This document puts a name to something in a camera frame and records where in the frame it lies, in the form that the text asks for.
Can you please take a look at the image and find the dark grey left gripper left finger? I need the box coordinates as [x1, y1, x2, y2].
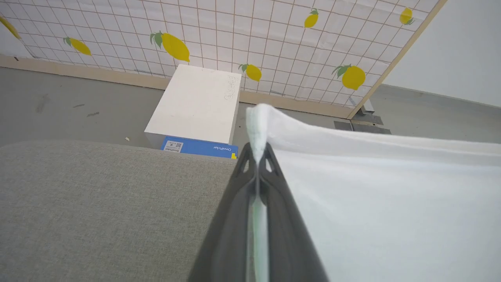
[188, 143, 260, 282]

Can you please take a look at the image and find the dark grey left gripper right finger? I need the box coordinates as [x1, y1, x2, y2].
[258, 143, 329, 282]

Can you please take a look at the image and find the white garment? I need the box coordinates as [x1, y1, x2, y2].
[245, 103, 501, 282]

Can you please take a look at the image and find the grey metal panel foot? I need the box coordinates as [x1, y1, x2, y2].
[334, 99, 392, 135]

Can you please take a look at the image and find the white box with blue side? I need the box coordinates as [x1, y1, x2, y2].
[144, 64, 242, 160]

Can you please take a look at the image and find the lemon print grid backdrop panel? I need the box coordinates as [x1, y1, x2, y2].
[0, 0, 449, 120]

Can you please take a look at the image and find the white partition board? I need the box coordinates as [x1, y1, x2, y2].
[382, 0, 501, 107]

